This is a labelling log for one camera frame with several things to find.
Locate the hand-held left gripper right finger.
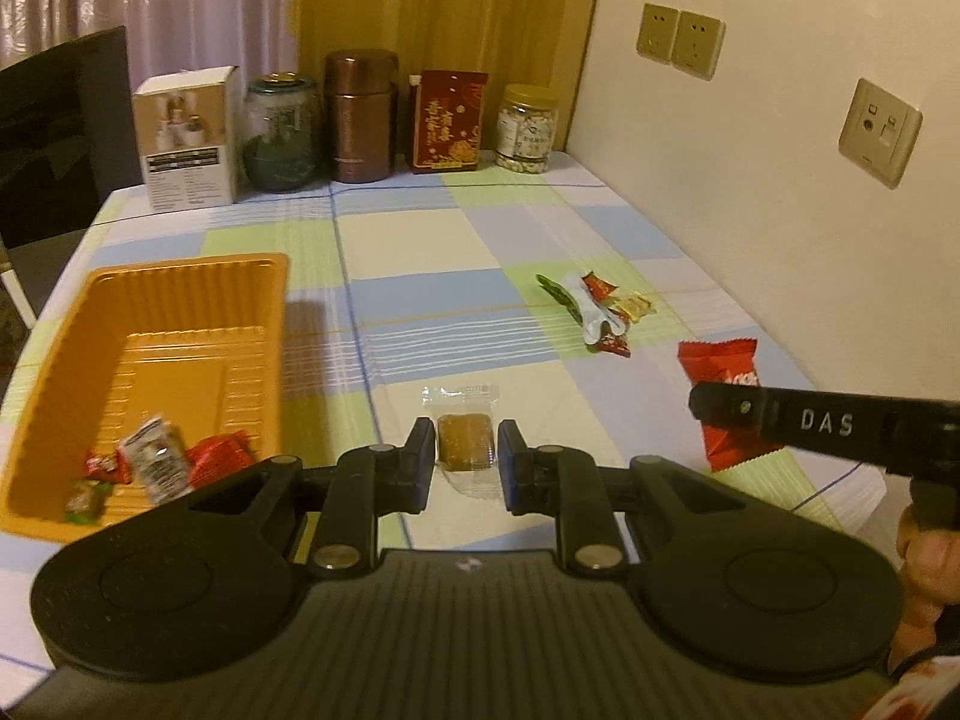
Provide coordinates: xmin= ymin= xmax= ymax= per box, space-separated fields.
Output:
xmin=499 ymin=420 xmax=796 ymax=578

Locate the orange plastic tray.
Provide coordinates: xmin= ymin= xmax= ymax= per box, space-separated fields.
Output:
xmin=0 ymin=253 xmax=292 ymax=542

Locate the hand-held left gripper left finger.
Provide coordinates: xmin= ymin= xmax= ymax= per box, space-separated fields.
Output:
xmin=150 ymin=418 xmax=437 ymax=578

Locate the red snack packet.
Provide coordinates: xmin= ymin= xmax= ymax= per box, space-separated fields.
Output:
xmin=677 ymin=337 xmax=782 ymax=475

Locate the beige antenna wall outlet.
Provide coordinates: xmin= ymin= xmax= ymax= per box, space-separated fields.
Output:
xmin=838 ymin=78 xmax=924 ymax=189

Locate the clear plastic jar yellow lid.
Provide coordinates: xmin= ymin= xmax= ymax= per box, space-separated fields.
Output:
xmin=495 ymin=84 xmax=561 ymax=175

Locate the brown cake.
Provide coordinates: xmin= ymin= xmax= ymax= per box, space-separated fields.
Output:
xmin=420 ymin=382 xmax=502 ymax=502

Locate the yellow candy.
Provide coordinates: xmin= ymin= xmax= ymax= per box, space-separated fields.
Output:
xmin=611 ymin=292 xmax=659 ymax=325

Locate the green candy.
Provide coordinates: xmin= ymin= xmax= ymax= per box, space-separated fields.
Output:
xmin=66 ymin=480 xmax=114 ymax=524

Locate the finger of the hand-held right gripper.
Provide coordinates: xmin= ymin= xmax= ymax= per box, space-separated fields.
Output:
xmin=688 ymin=381 xmax=781 ymax=442

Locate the glass jar with dark contents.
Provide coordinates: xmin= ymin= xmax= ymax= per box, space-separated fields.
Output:
xmin=241 ymin=73 xmax=326 ymax=193

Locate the yellow curtain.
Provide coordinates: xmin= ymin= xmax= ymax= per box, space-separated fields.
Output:
xmin=296 ymin=0 xmax=608 ymax=160

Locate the red gift box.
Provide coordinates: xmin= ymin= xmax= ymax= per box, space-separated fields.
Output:
xmin=411 ymin=70 xmax=489 ymax=175

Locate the white product box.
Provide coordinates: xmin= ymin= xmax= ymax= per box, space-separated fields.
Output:
xmin=133 ymin=66 xmax=242 ymax=212

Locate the pile of small candies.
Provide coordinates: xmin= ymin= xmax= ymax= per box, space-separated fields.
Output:
xmin=536 ymin=272 xmax=627 ymax=350

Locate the small red candy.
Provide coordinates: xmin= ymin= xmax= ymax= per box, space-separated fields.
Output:
xmin=82 ymin=448 xmax=134 ymax=486

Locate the person's right hand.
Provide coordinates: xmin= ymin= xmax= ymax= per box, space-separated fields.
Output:
xmin=889 ymin=506 xmax=960 ymax=680

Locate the large red candy packet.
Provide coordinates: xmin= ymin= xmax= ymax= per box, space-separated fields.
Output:
xmin=184 ymin=429 xmax=257 ymax=493

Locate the silver snack packet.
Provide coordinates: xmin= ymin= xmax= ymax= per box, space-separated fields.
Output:
xmin=116 ymin=414 xmax=194 ymax=507

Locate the beige wall socket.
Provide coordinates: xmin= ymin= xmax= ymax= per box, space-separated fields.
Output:
xmin=670 ymin=11 xmax=727 ymax=81
xmin=636 ymin=3 xmax=681 ymax=65

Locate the brown metal canister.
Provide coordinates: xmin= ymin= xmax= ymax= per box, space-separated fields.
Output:
xmin=324 ymin=49 xmax=401 ymax=185

